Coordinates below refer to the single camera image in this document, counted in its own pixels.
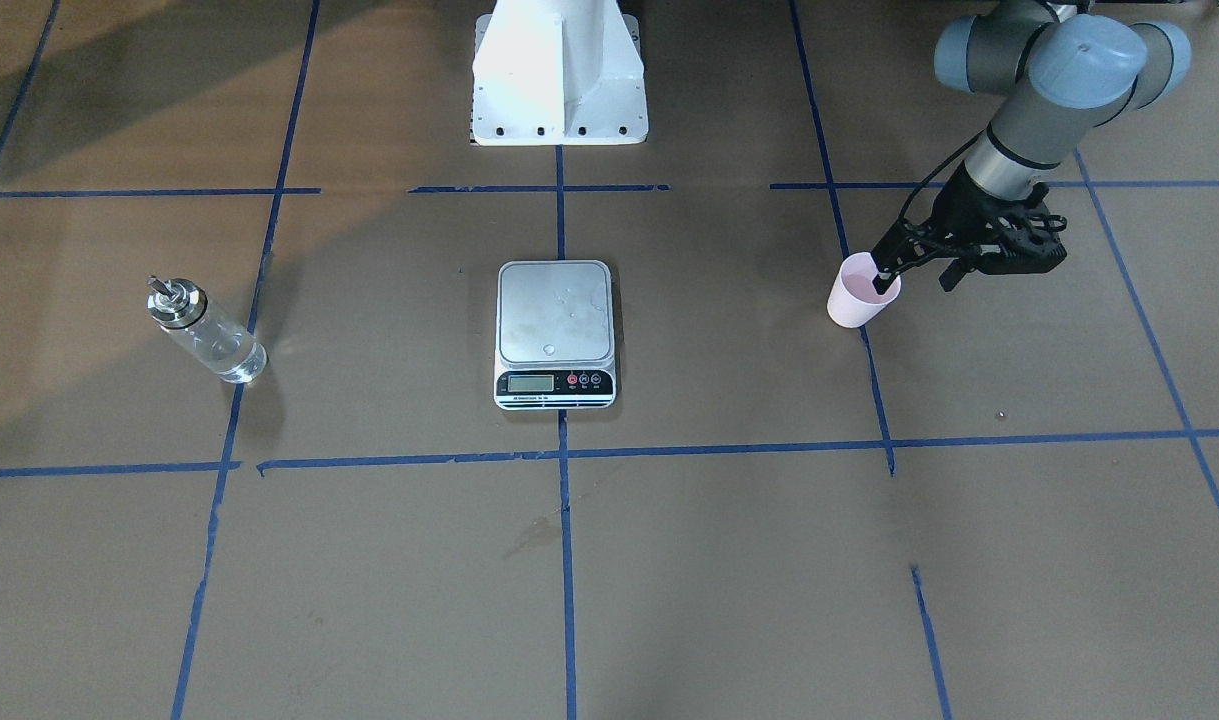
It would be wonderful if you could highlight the silver digital kitchen scale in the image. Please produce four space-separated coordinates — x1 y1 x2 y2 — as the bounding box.
492 259 618 411

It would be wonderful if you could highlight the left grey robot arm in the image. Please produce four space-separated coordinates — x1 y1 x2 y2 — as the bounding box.
872 1 1193 294

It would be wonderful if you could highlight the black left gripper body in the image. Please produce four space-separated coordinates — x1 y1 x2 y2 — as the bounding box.
935 167 1069 275

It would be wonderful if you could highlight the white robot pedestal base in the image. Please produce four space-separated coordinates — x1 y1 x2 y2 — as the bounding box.
469 1 650 147

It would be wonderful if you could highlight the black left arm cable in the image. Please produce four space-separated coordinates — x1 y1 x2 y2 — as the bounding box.
897 128 990 229

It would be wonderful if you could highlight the clear glass sauce bottle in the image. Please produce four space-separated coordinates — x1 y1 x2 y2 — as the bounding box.
146 275 269 384

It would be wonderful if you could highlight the pink plastic cup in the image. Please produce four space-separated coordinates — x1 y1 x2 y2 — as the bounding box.
826 252 902 328

